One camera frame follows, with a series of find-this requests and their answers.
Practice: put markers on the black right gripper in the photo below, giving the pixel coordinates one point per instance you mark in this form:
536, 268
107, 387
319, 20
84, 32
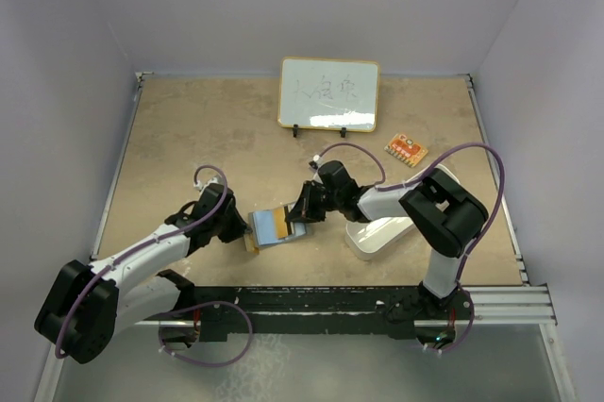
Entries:
304, 209

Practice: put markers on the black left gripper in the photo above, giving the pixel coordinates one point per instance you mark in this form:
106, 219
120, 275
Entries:
239, 227

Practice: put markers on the grey card holder wallet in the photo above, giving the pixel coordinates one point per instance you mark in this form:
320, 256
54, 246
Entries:
269, 227

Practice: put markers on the yellow credit card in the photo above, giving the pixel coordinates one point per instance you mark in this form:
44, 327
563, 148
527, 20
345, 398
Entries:
283, 228

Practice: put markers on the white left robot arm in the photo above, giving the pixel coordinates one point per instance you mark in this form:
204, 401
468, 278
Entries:
89, 303

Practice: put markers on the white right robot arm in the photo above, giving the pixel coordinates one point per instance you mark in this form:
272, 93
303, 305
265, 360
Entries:
449, 218

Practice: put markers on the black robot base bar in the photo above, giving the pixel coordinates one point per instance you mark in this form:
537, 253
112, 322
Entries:
211, 314

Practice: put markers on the small whiteboard with writing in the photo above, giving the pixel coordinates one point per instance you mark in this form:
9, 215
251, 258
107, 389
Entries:
329, 94

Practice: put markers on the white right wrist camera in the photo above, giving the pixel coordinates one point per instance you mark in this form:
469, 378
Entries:
316, 162

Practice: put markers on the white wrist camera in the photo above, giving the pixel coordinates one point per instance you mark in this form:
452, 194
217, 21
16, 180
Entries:
202, 185
316, 162

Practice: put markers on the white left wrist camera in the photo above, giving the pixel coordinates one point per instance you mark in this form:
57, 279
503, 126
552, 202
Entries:
202, 185

